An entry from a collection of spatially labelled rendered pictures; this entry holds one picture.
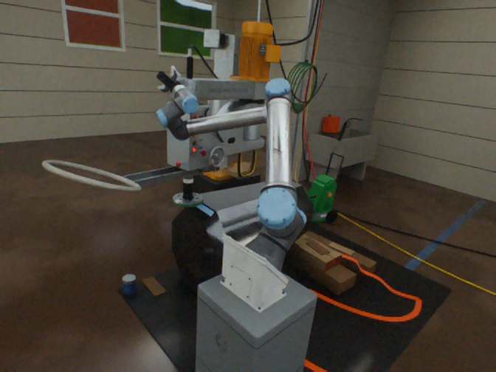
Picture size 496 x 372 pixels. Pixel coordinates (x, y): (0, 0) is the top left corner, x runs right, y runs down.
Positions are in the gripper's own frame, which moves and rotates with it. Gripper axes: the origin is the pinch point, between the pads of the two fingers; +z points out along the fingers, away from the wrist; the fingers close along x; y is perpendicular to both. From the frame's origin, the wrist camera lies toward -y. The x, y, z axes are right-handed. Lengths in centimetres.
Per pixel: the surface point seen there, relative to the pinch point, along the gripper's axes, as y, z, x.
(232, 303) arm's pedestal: 21, -119, -48
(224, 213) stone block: 77, -36, -52
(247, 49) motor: 57, 32, 47
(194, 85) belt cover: 17.5, -2.7, 6.2
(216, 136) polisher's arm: 53, -6, -13
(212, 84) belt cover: 30.4, 1.5, 13.1
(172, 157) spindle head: 35, -5, -41
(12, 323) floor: 5, -14, -199
